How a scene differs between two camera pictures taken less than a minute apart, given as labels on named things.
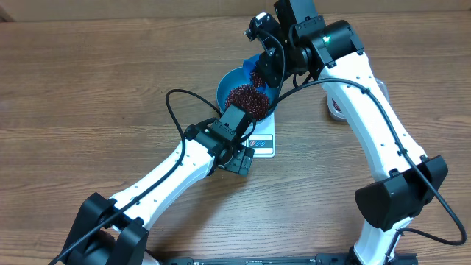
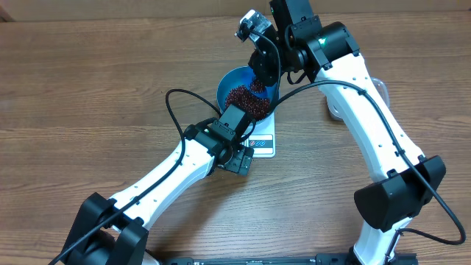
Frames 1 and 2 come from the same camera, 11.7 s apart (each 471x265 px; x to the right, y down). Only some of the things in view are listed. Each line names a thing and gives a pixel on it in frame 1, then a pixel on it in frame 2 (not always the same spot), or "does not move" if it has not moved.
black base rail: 296,259 does not move
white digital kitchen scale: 262,138 does not move
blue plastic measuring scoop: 247,66 -> 269,91
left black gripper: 242,160 does not move
